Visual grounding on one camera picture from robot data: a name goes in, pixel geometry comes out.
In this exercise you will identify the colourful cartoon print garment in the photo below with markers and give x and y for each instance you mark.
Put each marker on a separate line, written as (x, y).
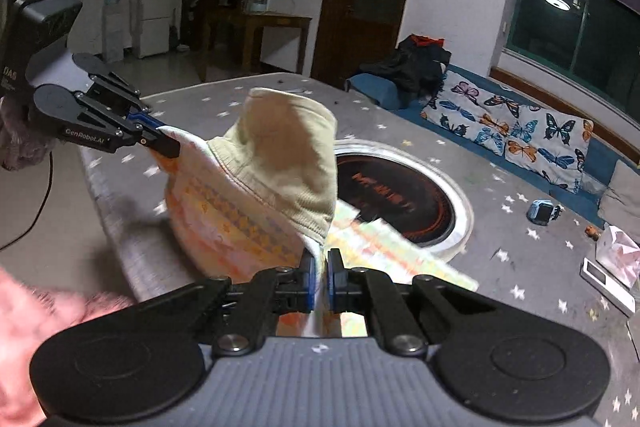
(280, 157)

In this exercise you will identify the grey star-print table cover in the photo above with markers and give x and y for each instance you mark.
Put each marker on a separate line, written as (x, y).
(500, 177)

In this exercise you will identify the grey pillow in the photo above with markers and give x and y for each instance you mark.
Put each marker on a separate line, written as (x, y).
(622, 197)

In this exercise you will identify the small orange toy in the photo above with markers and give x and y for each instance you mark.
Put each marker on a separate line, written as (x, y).
(593, 233)

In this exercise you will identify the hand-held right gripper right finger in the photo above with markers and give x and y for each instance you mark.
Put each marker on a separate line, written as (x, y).
(332, 279)

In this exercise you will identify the green framed window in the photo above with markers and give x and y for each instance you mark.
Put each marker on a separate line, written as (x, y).
(575, 22)

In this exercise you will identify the dark clothes pile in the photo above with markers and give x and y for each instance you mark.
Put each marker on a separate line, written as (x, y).
(410, 62)

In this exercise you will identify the person's left forearm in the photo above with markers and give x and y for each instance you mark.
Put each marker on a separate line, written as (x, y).
(20, 147)

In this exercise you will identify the blue kids smartwatch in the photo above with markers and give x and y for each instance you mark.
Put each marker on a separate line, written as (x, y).
(544, 212)

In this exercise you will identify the clear glass jar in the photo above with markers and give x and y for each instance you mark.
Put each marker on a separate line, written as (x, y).
(258, 3)

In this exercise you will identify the white remote control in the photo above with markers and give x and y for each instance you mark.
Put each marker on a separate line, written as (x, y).
(607, 282)

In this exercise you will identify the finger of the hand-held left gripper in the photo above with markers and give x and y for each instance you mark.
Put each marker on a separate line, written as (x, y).
(112, 82)
(160, 144)

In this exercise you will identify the white refrigerator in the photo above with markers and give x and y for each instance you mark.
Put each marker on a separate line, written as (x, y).
(152, 12)

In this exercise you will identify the round built-in induction cooker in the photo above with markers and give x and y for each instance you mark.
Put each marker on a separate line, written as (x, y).
(400, 187)

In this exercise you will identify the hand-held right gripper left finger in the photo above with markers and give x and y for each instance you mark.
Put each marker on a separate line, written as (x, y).
(307, 279)

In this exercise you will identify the blue sofa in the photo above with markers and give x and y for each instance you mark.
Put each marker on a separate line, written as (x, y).
(380, 89)

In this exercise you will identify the person's pink fleece clothing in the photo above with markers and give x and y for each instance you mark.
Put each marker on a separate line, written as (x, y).
(30, 332)

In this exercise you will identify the white water dispenser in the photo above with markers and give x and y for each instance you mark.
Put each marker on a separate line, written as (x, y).
(112, 27)

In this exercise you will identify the white pink plastic bag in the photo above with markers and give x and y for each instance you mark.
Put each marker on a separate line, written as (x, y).
(620, 252)

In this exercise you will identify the wooden side table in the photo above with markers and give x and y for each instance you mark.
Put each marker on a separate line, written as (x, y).
(270, 24)

